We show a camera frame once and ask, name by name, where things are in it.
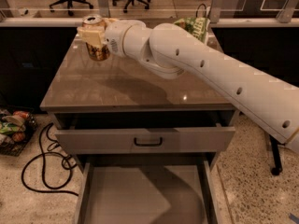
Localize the grey drawer cabinet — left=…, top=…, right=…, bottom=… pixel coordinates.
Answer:
left=40, top=38, right=239, bottom=224

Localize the green chip bag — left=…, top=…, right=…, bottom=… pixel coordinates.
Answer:
left=175, top=17, right=210, bottom=44

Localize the black stand base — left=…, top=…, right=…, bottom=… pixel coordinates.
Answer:
left=270, top=136, right=282, bottom=175

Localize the orange soda can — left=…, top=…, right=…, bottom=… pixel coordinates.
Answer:
left=81, top=14, right=109, bottom=61

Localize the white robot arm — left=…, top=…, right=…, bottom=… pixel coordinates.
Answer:
left=78, top=20, right=299, bottom=153

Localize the black drawer handle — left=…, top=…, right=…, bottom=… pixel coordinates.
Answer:
left=134, top=137, right=164, bottom=147

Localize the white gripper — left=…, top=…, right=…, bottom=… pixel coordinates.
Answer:
left=77, top=18, right=135, bottom=58

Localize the black wire basket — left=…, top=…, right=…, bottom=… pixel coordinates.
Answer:
left=0, top=105, right=37, bottom=157

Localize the black floor cable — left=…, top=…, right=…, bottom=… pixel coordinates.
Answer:
left=21, top=122, right=80, bottom=198

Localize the grey middle drawer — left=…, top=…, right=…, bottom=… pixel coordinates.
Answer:
left=74, top=154, right=221, bottom=224

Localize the grey drawer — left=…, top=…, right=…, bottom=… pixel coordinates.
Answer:
left=74, top=154, right=221, bottom=224
left=56, top=110, right=235, bottom=154

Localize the grey top drawer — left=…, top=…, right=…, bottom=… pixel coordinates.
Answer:
left=56, top=110, right=235, bottom=154

